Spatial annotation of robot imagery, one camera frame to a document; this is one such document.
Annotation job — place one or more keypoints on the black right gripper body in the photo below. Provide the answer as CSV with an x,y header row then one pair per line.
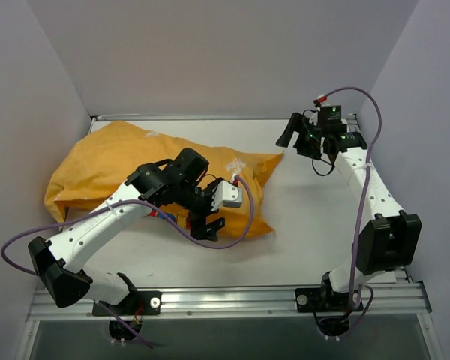
x,y
305,142

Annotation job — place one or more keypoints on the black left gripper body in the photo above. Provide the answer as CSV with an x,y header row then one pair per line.
x,y
205,207

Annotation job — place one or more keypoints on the yellow Mickey Mouse pillowcase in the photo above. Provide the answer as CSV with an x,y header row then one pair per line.
x,y
100,162

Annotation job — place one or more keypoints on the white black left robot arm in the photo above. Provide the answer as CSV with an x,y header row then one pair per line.
x,y
60,261

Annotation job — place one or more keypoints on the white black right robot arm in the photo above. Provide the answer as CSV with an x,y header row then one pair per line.
x,y
339,279

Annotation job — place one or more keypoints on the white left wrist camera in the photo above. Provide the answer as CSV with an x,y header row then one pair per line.
x,y
226,195

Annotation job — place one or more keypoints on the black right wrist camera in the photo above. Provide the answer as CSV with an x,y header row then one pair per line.
x,y
330,121

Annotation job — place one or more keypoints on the aluminium front frame rail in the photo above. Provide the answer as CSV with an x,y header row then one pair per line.
x,y
239,302

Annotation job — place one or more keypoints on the aluminium frame rail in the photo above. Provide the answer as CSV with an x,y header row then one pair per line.
x,y
385,234
239,302

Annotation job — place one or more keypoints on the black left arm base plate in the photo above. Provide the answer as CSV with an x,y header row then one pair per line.
x,y
138,303

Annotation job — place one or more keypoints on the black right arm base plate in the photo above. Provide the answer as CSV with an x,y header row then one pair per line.
x,y
313,299

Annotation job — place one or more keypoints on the aluminium right frame rail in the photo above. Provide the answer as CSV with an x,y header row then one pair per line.
x,y
385,234

